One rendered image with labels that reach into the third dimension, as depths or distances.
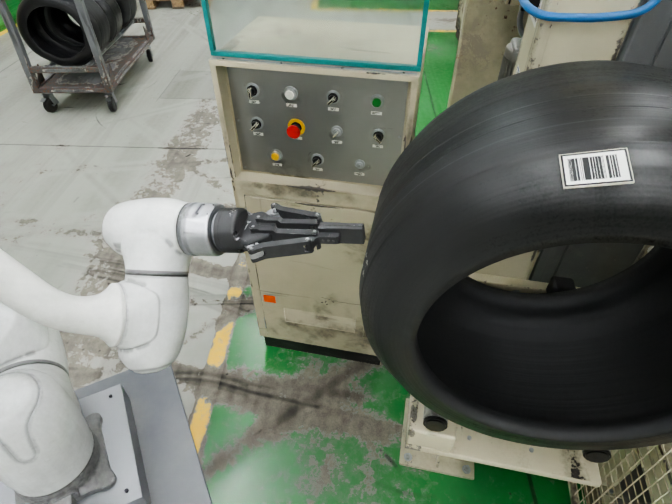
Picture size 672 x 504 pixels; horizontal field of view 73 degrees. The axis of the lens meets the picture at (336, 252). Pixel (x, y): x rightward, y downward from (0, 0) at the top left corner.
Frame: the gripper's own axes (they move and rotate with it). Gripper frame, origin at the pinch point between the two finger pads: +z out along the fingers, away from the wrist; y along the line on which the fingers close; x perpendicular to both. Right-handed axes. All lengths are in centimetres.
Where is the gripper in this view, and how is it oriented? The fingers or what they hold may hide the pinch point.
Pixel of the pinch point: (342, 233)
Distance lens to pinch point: 70.6
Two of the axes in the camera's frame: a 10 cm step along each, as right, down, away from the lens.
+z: 9.7, 0.4, -2.4
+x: 1.3, 7.5, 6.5
